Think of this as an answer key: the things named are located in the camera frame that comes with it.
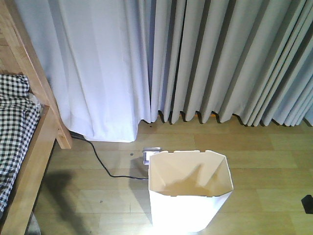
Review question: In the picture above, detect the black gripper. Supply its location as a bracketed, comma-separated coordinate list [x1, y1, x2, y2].
[301, 194, 313, 213]

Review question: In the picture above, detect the white trash bin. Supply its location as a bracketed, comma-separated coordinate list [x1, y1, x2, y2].
[148, 150, 234, 235]

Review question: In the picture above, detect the grey pleated curtain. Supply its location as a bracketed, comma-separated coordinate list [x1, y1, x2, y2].
[137, 0, 313, 126]

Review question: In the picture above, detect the white curtain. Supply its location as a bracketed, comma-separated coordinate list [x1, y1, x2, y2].
[16, 0, 150, 142]

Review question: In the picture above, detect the round grey rug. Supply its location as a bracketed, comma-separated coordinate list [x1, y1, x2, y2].
[25, 213, 41, 235]

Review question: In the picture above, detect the checkered black white bedding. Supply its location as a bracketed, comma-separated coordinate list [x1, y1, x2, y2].
[0, 74, 41, 215]

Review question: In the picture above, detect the black power cord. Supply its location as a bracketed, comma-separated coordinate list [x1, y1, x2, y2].
[69, 131, 150, 181]

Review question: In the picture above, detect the wooden bed frame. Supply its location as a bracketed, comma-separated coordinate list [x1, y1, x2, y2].
[0, 0, 72, 235]

